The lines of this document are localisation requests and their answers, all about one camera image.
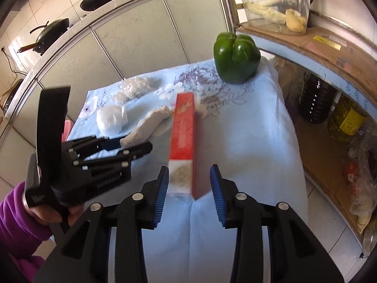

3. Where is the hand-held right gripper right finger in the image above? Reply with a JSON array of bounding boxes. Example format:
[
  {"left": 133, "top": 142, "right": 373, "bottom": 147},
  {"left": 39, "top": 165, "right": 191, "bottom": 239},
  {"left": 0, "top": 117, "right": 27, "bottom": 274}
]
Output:
[{"left": 209, "top": 164, "right": 345, "bottom": 283}]

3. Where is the red cardboard box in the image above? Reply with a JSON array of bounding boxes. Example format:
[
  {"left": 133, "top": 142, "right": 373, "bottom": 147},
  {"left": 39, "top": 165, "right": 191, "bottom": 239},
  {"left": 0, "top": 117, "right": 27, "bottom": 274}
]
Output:
[{"left": 168, "top": 92, "right": 197, "bottom": 201}]

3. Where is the clear crumpled plastic wrap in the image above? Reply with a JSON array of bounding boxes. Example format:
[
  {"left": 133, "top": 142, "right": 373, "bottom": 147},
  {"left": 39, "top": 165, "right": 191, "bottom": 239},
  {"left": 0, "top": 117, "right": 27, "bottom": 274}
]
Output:
[{"left": 110, "top": 76, "right": 152, "bottom": 106}]

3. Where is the pink plastic basin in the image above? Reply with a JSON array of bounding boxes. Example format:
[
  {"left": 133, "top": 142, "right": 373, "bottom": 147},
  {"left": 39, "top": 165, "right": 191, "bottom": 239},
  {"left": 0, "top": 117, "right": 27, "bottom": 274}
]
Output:
[{"left": 60, "top": 120, "right": 71, "bottom": 142}]

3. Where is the dark oil bottle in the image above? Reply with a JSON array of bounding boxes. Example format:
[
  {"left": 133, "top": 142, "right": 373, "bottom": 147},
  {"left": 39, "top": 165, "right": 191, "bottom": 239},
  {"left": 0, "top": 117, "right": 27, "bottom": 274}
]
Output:
[{"left": 297, "top": 69, "right": 338, "bottom": 123}]

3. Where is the white round wad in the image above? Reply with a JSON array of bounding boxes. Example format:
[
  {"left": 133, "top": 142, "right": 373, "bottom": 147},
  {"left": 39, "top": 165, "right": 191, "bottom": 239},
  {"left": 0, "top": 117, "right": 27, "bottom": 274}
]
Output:
[{"left": 96, "top": 105, "right": 129, "bottom": 135}]

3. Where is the black wall cable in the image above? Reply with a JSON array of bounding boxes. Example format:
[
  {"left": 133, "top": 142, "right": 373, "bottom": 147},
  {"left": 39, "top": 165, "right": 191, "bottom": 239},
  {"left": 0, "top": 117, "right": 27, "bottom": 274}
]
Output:
[{"left": 1, "top": 46, "right": 18, "bottom": 75}]

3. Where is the black wok with lid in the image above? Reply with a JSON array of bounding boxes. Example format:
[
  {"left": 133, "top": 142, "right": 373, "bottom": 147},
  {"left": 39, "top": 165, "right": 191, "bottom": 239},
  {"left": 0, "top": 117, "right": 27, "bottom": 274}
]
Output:
[{"left": 17, "top": 18, "right": 70, "bottom": 54}]

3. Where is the metal shelf rack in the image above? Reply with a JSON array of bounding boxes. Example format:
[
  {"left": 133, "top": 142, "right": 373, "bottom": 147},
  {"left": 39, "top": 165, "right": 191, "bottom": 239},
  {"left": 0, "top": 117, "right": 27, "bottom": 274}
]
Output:
[{"left": 217, "top": 0, "right": 377, "bottom": 261}]

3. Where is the green bell pepper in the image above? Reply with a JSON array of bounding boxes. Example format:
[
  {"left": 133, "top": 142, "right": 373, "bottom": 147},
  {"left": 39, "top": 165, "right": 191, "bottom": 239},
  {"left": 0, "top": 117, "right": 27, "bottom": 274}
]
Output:
[{"left": 213, "top": 31, "right": 261, "bottom": 84}]

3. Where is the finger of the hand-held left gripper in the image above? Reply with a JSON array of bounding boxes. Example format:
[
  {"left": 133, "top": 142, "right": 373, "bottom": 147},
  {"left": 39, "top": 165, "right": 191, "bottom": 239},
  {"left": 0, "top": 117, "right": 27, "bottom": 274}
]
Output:
[
  {"left": 68, "top": 135, "right": 123, "bottom": 157},
  {"left": 73, "top": 141, "right": 154, "bottom": 169}
]

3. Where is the dark rice cooker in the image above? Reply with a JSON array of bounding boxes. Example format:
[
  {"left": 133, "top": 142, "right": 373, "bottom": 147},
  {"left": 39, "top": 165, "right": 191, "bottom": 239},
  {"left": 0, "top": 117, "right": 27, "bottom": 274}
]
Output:
[{"left": 0, "top": 78, "right": 26, "bottom": 119}]

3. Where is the grey kitchen cabinet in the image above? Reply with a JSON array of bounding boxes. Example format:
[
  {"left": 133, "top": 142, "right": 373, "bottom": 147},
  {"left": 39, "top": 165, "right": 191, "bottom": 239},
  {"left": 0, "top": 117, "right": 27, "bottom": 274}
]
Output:
[{"left": 0, "top": 0, "right": 234, "bottom": 190}]

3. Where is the long white foam piece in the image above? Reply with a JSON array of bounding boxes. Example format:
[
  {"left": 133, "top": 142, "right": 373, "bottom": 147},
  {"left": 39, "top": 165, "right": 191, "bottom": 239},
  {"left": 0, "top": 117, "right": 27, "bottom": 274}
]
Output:
[{"left": 120, "top": 106, "right": 173, "bottom": 148}]

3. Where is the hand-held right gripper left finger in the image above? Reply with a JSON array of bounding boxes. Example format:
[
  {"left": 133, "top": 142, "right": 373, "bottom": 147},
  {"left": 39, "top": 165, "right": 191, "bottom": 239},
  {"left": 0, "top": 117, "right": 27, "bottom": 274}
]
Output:
[{"left": 35, "top": 166, "right": 170, "bottom": 283}]

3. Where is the person's left hand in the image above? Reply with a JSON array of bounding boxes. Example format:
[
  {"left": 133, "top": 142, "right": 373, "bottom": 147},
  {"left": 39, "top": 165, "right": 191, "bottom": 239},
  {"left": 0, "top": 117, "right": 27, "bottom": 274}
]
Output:
[{"left": 28, "top": 203, "right": 86, "bottom": 228}]

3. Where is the yellow oil bottle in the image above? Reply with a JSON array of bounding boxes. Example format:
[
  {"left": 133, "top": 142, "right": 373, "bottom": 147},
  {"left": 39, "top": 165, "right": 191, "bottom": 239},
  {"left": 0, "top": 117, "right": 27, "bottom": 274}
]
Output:
[{"left": 328, "top": 92, "right": 368, "bottom": 146}]

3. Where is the brown cardboard sheet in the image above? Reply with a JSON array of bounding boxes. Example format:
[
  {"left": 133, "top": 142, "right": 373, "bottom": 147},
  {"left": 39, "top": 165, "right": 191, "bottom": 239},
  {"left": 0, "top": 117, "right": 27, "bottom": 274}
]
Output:
[{"left": 237, "top": 25, "right": 377, "bottom": 118}]

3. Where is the person's left forearm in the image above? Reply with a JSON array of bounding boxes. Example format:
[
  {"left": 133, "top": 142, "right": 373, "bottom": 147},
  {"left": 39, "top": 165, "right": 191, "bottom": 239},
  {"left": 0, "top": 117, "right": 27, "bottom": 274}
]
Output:
[{"left": 0, "top": 181, "right": 54, "bottom": 283}]

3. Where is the floral light blue tablecloth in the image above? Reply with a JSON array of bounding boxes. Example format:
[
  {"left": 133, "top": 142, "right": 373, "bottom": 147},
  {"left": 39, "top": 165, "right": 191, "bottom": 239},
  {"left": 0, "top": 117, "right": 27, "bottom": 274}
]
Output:
[{"left": 66, "top": 56, "right": 308, "bottom": 283}]

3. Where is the yellow ginger root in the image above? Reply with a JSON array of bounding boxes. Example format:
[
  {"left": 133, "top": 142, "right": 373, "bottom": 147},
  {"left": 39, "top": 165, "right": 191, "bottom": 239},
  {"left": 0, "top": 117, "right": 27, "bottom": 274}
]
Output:
[{"left": 285, "top": 9, "right": 307, "bottom": 33}]

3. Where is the clear plastic bag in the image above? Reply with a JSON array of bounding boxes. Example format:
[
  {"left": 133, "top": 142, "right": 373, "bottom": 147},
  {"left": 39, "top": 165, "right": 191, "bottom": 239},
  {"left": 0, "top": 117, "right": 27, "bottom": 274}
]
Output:
[{"left": 341, "top": 136, "right": 377, "bottom": 238}]

